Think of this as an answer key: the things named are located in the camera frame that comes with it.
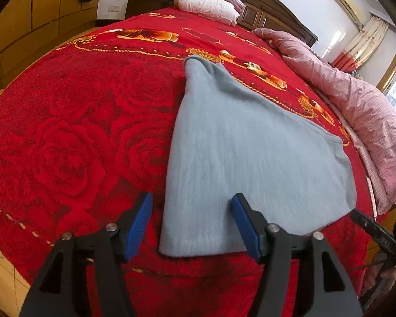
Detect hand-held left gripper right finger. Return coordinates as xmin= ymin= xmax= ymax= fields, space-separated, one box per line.
xmin=231 ymin=193 xmax=364 ymax=317

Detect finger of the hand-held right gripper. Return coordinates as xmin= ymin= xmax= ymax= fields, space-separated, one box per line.
xmin=349 ymin=209 xmax=396 ymax=253

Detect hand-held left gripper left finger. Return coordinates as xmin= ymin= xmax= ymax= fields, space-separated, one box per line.
xmin=20 ymin=192 xmax=154 ymax=317

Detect light blue-grey pants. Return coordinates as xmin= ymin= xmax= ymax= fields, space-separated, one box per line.
xmin=158 ymin=54 xmax=357 ymax=259

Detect red floral printed blanket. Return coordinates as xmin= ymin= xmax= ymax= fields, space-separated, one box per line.
xmin=0 ymin=7 xmax=381 ymax=317

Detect pink checked quilt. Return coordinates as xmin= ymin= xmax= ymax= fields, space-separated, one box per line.
xmin=252 ymin=28 xmax=396 ymax=216

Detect cream and red curtain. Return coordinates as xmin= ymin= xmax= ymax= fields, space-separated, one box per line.
xmin=331 ymin=15 xmax=390 ymax=74

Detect dark wooden nightstand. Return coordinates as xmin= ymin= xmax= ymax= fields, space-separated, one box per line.
xmin=125 ymin=0 xmax=175 ymax=19

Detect white pillow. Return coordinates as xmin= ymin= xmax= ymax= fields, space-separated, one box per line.
xmin=173 ymin=0 xmax=239 ymax=26

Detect dark wooden headboard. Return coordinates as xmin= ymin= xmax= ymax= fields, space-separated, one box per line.
xmin=163 ymin=0 xmax=319 ymax=48

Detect wooden wardrobe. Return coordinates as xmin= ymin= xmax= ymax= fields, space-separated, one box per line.
xmin=0 ymin=0 xmax=106 ymax=106

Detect wall air conditioner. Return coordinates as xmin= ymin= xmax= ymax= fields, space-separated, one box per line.
xmin=323 ymin=0 xmax=365 ymax=26

